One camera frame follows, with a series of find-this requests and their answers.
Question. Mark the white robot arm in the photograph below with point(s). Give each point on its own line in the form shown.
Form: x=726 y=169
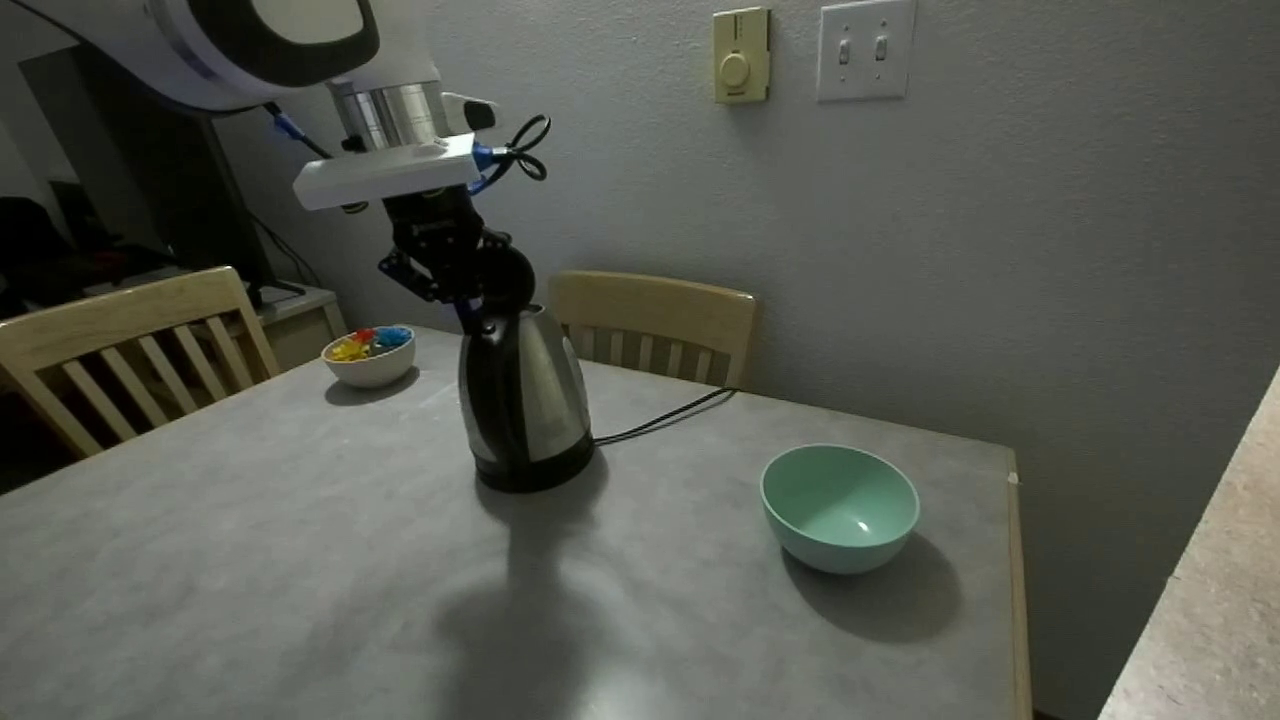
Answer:
x=227 y=40

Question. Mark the white bowl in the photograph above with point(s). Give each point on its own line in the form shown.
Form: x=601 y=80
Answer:
x=375 y=371

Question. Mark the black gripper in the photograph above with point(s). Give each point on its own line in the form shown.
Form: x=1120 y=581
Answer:
x=432 y=225

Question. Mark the blue toy flower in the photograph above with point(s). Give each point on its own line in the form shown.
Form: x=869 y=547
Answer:
x=395 y=338

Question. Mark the white side cabinet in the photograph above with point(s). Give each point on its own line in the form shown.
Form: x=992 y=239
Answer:
x=301 y=324

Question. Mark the white wrist mount plate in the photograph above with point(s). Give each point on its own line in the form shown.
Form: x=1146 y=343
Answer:
x=384 y=166

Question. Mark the yellow toy flower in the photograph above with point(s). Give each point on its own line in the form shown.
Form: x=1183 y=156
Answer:
x=344 y=348

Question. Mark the red toy flower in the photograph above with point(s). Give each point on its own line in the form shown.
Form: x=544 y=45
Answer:
x=361 y=332

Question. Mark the black monitor screen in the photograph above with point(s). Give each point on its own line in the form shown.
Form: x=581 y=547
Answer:
x=161 y=202

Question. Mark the wooden chair with long slats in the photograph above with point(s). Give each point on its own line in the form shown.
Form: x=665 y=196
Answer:
x=120 y=315

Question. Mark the teal bowl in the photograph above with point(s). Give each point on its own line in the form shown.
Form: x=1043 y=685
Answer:
x=841 y=541

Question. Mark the beige thermostat dial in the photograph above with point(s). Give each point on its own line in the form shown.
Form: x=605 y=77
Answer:
x=740 y=54

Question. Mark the wooden chair with short slats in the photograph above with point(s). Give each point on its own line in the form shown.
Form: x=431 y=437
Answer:
x=654 y=304

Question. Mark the steel black electric kettle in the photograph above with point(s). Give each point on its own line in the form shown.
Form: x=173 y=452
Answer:
x=525 y=400

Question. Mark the white double light switch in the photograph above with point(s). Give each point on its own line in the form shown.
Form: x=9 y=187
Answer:
x=867 y=45

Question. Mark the grey countertop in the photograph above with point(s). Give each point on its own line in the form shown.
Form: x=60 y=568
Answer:
x=1213 y=600

